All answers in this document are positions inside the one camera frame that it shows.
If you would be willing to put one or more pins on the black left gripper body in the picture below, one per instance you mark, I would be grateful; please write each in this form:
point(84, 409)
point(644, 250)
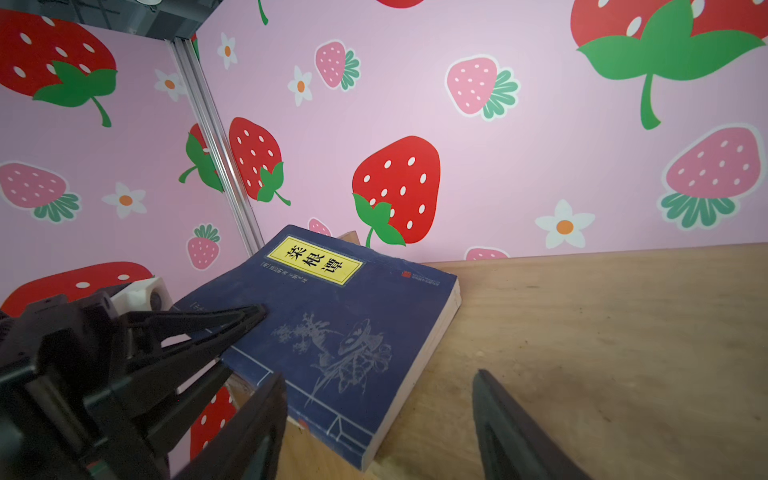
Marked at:
point(53, 356)

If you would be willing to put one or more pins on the left aluminium corner post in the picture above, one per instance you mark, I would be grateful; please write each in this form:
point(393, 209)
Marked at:
point(215, 135)

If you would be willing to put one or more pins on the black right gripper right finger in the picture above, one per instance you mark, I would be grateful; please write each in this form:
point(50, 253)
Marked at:
point(511, 444)

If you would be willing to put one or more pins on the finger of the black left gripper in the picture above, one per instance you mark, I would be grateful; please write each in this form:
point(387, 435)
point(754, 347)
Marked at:
point(169, 347)
point(167, 423)

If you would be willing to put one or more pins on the navy book yellow label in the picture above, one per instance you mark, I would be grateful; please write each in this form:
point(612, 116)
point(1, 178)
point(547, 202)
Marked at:
point(350, 329)

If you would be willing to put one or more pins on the wooden two-tier shelf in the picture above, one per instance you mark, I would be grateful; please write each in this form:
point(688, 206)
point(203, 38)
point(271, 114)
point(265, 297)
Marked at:
point(639, 365)

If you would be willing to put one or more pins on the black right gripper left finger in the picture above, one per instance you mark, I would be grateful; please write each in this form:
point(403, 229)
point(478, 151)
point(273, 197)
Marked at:
point(244, 443)

